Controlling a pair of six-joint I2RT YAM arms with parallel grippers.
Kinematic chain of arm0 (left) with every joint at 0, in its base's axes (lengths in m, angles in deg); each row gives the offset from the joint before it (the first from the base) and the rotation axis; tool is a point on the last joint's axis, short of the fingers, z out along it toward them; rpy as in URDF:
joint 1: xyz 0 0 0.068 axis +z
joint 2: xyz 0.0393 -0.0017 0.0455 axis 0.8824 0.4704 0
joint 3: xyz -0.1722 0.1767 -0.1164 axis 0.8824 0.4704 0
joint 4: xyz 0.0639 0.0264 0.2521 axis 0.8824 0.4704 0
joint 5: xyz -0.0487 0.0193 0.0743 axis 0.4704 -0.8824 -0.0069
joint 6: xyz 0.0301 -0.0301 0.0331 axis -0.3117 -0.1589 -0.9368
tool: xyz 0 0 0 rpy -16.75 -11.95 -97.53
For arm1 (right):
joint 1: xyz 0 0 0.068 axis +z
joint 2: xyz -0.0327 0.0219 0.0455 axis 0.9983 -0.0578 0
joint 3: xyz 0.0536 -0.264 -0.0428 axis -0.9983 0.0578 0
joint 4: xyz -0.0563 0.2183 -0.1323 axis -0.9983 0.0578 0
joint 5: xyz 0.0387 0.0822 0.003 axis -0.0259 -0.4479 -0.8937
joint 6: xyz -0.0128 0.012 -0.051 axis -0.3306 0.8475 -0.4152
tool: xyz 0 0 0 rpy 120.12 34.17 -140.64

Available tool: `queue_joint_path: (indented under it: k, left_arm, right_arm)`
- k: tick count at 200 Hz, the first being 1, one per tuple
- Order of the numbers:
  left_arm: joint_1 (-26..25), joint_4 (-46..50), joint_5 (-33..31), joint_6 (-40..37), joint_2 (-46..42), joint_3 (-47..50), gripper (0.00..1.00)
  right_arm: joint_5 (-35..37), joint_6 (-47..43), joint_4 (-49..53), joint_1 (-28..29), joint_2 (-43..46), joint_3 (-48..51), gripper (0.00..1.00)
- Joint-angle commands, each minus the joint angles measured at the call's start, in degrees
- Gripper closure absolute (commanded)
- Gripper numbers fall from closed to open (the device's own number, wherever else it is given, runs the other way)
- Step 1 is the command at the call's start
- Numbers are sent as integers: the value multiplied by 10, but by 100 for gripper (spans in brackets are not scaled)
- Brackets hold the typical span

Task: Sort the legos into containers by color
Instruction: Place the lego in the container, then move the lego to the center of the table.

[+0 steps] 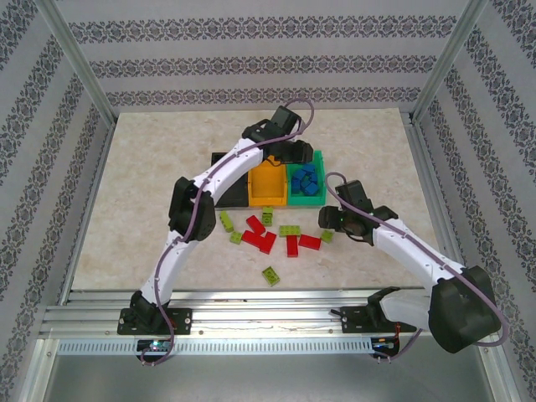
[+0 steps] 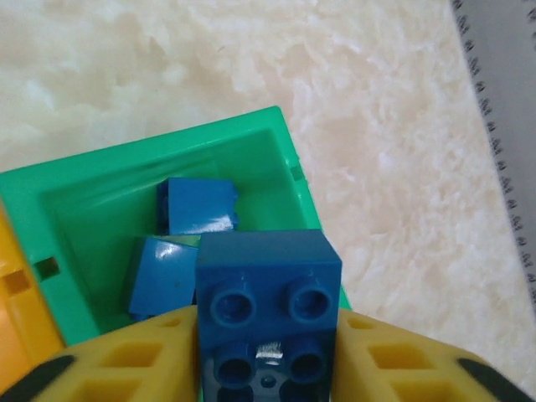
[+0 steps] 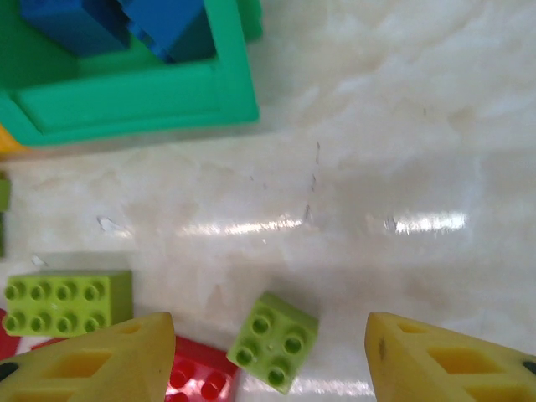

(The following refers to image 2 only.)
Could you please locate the green plastic bin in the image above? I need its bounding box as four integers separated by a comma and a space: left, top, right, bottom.
0, 106, 353, 348

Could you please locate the dark blue square lego brick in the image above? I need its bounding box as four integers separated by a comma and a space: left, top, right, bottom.
194, 229, 343, 402

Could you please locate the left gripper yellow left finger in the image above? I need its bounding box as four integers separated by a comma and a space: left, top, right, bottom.
0, 305, 202, 402

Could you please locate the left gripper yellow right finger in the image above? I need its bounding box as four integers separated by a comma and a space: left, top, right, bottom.
334, 307, 533, 402

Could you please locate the yellow plastic bin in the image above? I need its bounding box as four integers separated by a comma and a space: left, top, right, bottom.
0, 196, 66, 378

